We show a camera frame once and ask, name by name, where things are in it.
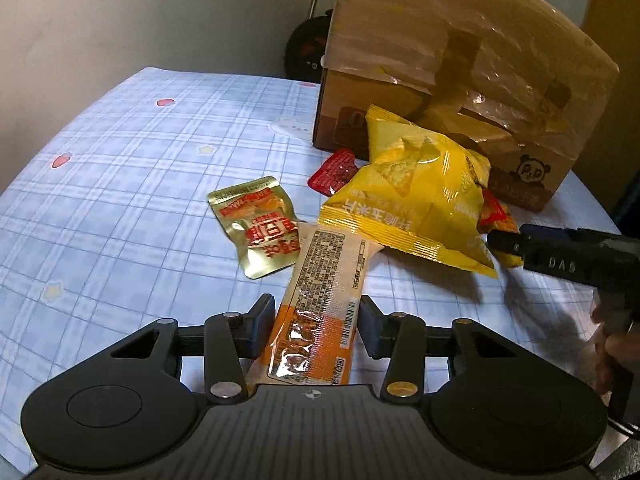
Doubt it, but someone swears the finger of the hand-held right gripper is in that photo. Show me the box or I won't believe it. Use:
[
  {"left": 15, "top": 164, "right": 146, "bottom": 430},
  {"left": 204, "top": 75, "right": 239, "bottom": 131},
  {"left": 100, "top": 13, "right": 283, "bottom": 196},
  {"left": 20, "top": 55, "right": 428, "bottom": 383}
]
[{"left": 487, "top": 224, "right": 535, "bottom": 270}]

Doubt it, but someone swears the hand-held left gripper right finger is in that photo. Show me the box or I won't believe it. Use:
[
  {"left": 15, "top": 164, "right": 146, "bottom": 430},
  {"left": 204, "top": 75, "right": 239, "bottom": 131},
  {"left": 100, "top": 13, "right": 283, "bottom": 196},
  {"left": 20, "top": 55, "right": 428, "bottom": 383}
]
[{"left": 359, "top": 294, "right": 522, "bottom": 406}]

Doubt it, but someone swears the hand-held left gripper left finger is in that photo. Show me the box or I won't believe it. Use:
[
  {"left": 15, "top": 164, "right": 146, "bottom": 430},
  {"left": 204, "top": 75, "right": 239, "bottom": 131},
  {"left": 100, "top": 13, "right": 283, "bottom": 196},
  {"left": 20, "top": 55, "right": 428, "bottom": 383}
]
[{"left": 110, "top": 294, "right": 277, "bottom": 406}]

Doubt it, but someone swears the red orange snack packet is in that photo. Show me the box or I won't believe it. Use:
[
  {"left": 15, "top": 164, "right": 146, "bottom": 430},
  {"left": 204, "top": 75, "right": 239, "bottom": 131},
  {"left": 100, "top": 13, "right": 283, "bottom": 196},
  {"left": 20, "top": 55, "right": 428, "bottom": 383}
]
[{"left": 476, "top": 186, "right": 523, "bottom": 268}]

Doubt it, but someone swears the orange snack bar packet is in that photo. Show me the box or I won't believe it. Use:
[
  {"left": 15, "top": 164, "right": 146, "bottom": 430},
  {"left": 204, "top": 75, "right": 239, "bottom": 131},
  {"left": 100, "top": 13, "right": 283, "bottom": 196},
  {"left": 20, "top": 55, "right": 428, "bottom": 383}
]
[{"left": 249, "top": 224, "right": 383, "bottom": 387}]

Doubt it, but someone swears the yellow chips bag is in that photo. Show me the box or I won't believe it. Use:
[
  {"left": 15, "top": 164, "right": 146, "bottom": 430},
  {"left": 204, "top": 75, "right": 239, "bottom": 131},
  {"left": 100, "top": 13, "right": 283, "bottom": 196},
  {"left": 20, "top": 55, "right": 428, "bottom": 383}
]
[{"left": 319, "top": 105, "right": 499, "bottom": 280}]

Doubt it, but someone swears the taped cardboard box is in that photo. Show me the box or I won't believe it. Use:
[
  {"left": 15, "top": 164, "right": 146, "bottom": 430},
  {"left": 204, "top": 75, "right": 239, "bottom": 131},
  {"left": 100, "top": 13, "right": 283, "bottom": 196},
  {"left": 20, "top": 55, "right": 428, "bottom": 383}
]
[{"left": 312, "top": 0, "right": 621, "bottom": 213}]

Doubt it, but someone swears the person's right hand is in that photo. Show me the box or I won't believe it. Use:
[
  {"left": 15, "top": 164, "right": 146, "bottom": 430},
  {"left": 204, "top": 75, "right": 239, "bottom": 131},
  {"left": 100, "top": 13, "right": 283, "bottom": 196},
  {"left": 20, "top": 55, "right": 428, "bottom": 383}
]
[{"left": 591, "top": 299, "right": 632, "bottom": 397}]

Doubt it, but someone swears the gold snack packet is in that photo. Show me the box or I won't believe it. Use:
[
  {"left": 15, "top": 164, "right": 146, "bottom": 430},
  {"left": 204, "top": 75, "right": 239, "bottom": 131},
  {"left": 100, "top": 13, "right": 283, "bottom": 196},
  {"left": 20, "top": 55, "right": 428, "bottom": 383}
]
[{"left": 207, "top": 176, "right": 300, "bottom": 280}]

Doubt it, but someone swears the small dark red packet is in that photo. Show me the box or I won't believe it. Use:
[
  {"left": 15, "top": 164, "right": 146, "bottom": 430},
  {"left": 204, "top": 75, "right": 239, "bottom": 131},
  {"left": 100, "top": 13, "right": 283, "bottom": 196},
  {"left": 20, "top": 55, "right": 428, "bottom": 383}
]
[{"left": 307, "top": 148, "right": 359, "bottom": 197}]

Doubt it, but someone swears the blue plaid bed sheet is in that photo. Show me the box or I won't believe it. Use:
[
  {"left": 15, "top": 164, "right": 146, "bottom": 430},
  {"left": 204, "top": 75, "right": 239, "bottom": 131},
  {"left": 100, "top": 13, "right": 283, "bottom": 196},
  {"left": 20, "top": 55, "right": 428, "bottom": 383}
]
[{"left": 0, "top": 65, "right": 626, "bottom": 472}]

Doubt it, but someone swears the wooden board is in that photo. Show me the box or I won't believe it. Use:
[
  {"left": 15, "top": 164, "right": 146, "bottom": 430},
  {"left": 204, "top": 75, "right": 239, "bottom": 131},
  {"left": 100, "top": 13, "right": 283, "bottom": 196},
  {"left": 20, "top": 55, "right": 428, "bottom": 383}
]
[{"left": 581, "top": 0, "right": 640, "bottom": 68}]

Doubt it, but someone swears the black bag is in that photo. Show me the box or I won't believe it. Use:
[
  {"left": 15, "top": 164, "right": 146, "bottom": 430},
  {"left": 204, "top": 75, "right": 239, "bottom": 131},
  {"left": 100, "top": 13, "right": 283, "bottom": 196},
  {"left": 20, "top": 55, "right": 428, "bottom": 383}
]
[{"left": 284, "top": 9, "right": 334, "bottom": 84}]

